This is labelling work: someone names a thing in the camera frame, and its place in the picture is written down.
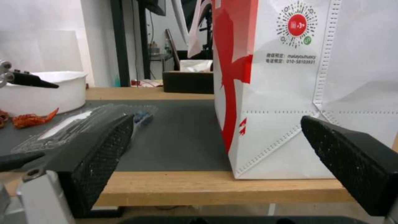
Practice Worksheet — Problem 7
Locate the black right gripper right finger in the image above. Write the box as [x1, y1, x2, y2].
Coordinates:
[300, 115, 398, 217]

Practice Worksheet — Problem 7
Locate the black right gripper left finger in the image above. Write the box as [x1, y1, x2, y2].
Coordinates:
[15, 114, 136, 224]

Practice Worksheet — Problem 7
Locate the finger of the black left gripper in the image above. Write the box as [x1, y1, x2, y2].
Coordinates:
[0, 152, 46, 174]
[0, 60, 60, 89]

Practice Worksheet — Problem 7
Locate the clear plastic takeout container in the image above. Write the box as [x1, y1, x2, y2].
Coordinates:
[11, 104, 158, 155]

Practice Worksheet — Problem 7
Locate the blue item in clear container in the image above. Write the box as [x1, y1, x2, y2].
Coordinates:
[132, 110, 155, 126]

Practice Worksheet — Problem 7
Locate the white and red takeout bag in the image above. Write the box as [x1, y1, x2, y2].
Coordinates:
[186, 0, 398, 180]

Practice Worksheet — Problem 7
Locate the white round tub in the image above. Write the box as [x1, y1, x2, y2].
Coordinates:
[0, 71, 89, 117]

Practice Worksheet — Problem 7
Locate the white leaning board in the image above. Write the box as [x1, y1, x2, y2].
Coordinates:
[0, 30, 91, 79]

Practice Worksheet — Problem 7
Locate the orange toy crayfish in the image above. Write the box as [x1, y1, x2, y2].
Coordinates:
[12, 107, 60, 129]

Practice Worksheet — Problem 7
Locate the brown orange toy food piece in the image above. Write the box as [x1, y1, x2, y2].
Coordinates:
[0, 109, 10, 128]

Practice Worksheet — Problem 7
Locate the dark grey table mat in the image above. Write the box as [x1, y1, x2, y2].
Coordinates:
[0, 100, 233, 172]

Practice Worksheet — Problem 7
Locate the red checkered cloth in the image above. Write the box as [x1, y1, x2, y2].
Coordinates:
[130, 79, 164, 88]

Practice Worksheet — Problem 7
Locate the thin black pole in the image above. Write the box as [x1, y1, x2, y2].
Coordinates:
[137, 0, 154, 80]

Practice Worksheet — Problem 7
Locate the black open box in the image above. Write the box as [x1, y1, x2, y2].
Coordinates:
[162, 71, 215, 95]

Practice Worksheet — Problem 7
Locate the brown wooden stick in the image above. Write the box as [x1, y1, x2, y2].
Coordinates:
[164, 29, 182, 71]

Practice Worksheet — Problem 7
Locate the white paper in black box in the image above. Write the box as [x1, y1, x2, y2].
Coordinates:
[179, 59, 214, 72]

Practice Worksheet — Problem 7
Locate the black upright post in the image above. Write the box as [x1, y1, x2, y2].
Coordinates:
[109, 0, 131, 87]

